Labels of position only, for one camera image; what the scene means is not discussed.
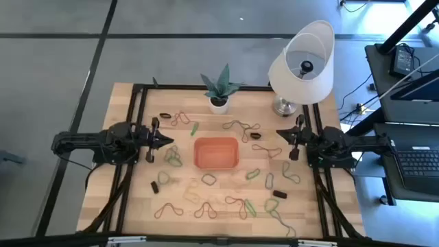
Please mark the green thin rubber band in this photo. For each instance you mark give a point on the green thin rubber band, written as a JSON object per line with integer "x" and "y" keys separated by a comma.
{"x": 159, "y": 178}
{"x": 166, "y": 156}
{"x": 284, "y": 169}
{"x": 265, "y": 205}

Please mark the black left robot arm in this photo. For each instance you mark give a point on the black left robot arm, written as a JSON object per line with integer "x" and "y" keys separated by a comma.
{"x": 85, "y": 142}

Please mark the grey chair leg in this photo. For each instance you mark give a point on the grey chair leg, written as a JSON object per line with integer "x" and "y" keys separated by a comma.
{"x": 10, "y": 157}

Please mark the black power adapter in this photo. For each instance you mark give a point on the black power adapter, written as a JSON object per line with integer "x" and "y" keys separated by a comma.
{"x": 402, "y": 61}

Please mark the black metal post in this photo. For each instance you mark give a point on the black metal post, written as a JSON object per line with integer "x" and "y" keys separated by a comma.
{"x": 367, "y": 121}
{"x": 408, "y": 25}

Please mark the white shade silver table lamp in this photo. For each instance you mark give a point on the white shade silver table lamp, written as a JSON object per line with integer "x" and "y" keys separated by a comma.
{"x": 302, "y": 89}

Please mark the green wide rubber band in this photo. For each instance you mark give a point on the green wide rubber band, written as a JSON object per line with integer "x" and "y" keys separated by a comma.
{"x": 247, "y": 177}
{"x": 250, "y": 208}
{"x": 195, "y": 129}
{"x": 175, "y": 164}

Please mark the black keyboard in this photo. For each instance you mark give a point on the black keyboard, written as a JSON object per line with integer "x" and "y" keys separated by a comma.
{"x": 418, "y": 164}

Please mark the black caster wheel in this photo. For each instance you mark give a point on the black caster wheel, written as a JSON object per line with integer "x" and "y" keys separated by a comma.
{"x": 383, "y": 200}

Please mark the blue thin rubber band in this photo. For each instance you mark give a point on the blue thin rubber band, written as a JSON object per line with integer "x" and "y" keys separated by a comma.
{"x": 281, "y": 222}
{"x": 236, "y": 121}

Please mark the green plant in white pot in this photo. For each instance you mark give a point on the green plant in white pot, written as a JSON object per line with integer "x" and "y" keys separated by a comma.
{"x": 219, "y": 104}

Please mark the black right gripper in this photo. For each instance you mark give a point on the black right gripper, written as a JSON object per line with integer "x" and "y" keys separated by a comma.
{"x": 303, "y": 135}

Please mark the black wide rubber band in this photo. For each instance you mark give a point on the black wide rubber band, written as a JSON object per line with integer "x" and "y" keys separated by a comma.
{"x": 280, "y": 194}
{"x": 255, "y": 136}
{"x": 154, "y": 187}
{"x": 160, "y": 115}

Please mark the white power strip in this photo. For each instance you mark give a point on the white power strip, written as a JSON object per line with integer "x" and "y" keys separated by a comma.
{"x": 361, "y": 109}

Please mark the black desk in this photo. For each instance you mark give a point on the black desk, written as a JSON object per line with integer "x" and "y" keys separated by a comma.
{"x": 380, "y": 85}

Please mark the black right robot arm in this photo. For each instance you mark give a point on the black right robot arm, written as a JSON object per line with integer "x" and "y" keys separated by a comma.
{"x": 360, "y": 142}

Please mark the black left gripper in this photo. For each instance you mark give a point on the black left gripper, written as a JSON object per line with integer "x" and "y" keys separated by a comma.
{"x": 145, "y": 139}

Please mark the orange plastic bin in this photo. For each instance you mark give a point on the orange plastic bin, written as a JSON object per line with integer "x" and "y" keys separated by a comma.
{"x": 216, "y": 154}

